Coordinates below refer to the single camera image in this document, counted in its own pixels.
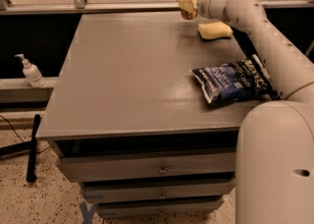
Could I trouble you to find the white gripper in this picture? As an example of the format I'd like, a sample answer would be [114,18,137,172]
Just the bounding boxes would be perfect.
[178,0,229,21]

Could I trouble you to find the middle grey drawer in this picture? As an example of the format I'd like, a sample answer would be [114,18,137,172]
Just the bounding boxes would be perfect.
[80,179,236,203]

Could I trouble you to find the bottom grey drawer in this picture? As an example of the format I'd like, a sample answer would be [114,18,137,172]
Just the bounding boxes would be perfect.
[96,196,222,218]

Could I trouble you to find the yellow sponge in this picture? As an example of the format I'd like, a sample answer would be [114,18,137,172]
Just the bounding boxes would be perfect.
[197,22,233,40]

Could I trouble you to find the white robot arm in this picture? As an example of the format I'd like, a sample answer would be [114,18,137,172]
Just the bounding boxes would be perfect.
[179,0,314,224]

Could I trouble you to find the blue tape cross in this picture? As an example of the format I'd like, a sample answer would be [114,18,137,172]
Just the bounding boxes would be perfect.
[79,201,96,224]

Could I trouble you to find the black floor cable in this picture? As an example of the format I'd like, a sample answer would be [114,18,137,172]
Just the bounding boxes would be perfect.
[0,115,26,143]

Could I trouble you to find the black stand leg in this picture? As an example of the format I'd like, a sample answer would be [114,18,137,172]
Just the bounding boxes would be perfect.
[0,114,41,183]

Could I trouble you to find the blue chip bag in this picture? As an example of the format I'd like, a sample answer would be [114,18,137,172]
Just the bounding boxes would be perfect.
[191,54,276,103]

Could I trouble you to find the top grey drawer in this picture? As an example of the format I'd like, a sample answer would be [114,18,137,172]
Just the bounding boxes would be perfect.
[57,151,236,183]

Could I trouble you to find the grey drawer cabinet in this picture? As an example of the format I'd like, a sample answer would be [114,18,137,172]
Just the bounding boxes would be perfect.
[36,9,285,220]

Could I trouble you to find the white pump bottle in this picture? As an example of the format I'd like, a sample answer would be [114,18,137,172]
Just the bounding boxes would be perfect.
[16,54,45,87]

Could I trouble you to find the grey drawer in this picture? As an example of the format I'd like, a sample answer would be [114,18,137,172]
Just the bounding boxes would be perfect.
[80,179,236,203]
[57,151,236,183]
[96,196,222,218]

